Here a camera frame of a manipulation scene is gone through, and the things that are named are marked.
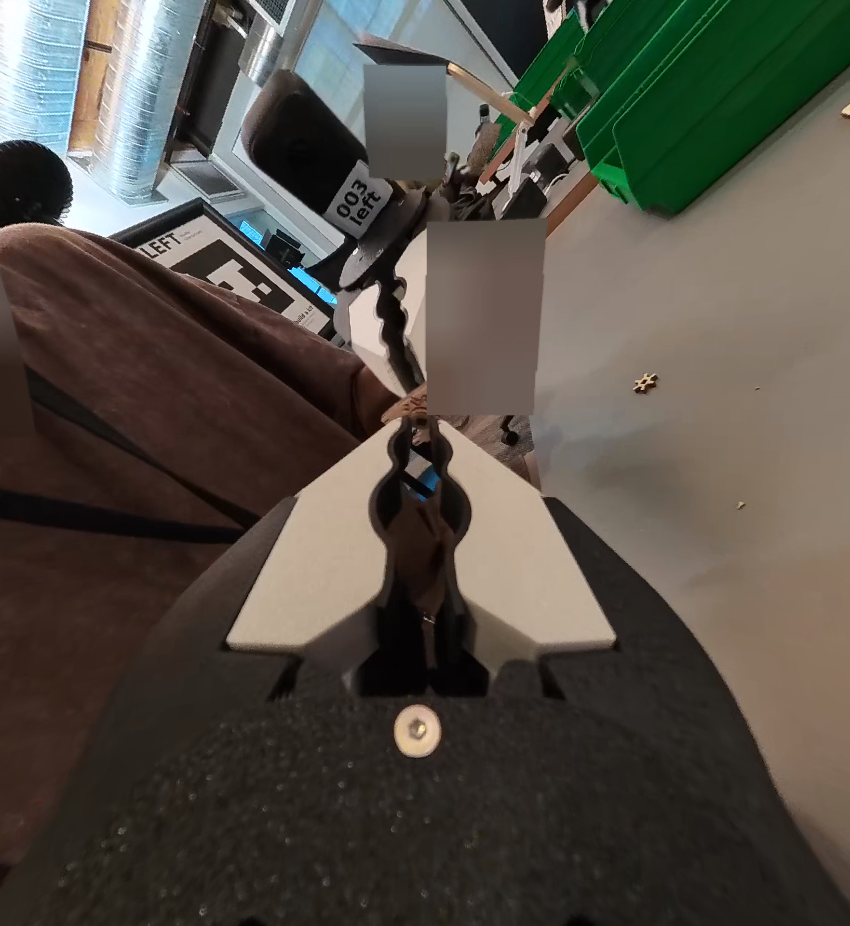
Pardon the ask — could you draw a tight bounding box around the black round fan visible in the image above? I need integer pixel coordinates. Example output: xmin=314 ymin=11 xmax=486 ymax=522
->
xmin=0 ymin=141 xmax=76 ymax=230

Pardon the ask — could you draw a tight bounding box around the person's left forearm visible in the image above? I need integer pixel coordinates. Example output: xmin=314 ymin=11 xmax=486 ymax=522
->
xmin=0 ymin=224 xmax=404 ymax=511

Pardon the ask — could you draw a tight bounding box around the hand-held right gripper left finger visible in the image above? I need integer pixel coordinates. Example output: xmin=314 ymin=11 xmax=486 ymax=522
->
xmin=225 ymin=422 xmax=409 ymax=697

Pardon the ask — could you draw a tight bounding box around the black lanyard strap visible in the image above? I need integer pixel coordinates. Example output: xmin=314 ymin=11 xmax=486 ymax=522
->
xmin=0 ymin=365 xmax=268 ymax=545

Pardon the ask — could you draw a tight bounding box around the black framed sign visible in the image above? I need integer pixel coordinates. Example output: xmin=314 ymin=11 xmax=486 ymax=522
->
xmin=110 ymin=199 xmax=340 ymax=342

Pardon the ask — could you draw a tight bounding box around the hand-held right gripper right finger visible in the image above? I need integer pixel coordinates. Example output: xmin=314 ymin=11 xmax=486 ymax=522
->
xmin=431 ymin=418 xmax=618 ymax=684

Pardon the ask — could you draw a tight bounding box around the silver ventilation duct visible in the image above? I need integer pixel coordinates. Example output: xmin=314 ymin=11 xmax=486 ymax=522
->
xmin=105 ymin=0 xmax=217 ymax=205
xmin=0 ymin=0 xmax=91 ymax=156

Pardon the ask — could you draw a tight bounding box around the small wooden model part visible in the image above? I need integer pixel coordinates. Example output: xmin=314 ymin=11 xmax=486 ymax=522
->
xmin=394 ymin=394 xmax=434 ymax=435

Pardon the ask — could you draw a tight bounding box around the grey desk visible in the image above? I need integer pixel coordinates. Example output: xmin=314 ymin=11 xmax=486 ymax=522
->
xmin=529 ymin=22 xmax=850 ymax=926

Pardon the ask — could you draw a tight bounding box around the person's brown top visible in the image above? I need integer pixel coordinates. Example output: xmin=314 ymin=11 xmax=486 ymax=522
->
xmin=0 ymin=434 xmax=368 ymax=880

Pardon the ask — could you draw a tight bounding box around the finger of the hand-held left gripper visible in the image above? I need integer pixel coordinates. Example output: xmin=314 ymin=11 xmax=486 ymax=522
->
xmin=391 ymin=235 xmax=430 ymax=392
xmin=336 ymin=282 xmax=426 ymax=396

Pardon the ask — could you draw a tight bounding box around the green plastic bin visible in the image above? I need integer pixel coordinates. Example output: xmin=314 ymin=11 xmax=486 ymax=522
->
xmin=508 ymin=11 xmax=599 ymax=125
xmin=575 ymin=0 xmax=850 ymax=218

